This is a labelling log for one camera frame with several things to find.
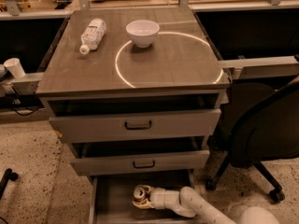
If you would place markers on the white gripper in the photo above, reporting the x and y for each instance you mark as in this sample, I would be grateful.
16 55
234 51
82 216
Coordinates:
159 199

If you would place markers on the orange soda can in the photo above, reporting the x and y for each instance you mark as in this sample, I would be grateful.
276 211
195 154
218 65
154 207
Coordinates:
140 193

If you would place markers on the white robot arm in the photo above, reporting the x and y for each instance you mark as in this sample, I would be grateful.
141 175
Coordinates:
187 202

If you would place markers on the bottom grey drawer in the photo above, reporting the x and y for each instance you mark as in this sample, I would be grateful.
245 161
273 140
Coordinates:
113 194

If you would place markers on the grey drawer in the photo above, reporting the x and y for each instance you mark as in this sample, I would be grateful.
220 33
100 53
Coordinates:
137 126
157 162
113 194

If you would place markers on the middle grey drawer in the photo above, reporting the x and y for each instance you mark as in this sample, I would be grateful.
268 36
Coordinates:
157 162

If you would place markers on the grey metal drawer cabinet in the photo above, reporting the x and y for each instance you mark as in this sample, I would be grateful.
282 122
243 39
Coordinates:
177 72

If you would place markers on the top grey drawer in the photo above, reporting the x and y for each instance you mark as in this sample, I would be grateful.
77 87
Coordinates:
137 126

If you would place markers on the black office chair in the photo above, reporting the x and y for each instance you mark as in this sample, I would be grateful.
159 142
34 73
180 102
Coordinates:
258 124

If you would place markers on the black chair caster leg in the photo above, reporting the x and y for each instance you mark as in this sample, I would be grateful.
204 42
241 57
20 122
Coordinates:
8 175

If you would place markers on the white ceramic bowl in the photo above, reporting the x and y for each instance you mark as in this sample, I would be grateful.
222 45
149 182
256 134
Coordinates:
142 32

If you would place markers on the clear plastic water bottle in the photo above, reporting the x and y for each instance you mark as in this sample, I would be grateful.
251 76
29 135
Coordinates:
92 36

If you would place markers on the white paper cup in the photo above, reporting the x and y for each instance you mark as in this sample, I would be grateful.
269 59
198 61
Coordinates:
13 65

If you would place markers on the black power strip with cable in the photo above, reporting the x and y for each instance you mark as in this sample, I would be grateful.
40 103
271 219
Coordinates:
21 101

